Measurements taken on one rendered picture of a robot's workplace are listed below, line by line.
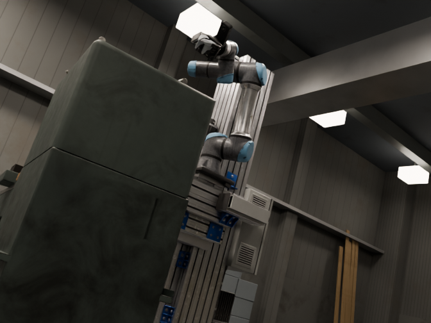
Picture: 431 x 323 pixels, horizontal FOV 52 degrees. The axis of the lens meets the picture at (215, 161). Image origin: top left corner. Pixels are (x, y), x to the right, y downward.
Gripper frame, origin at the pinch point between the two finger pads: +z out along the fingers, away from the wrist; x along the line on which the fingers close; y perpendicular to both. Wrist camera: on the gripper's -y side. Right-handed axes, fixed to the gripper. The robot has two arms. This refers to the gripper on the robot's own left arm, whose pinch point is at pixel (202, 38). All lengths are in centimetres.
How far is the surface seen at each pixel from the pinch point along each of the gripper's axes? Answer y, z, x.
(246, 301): 340, -414, -115
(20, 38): 216, -295, 341
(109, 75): 19.7, 41.7, 1.7
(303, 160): 197, -702, -27
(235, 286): 327, -401, -88
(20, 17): 197, -301, 361
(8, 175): 125, -8, 53
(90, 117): 31, 50, -5
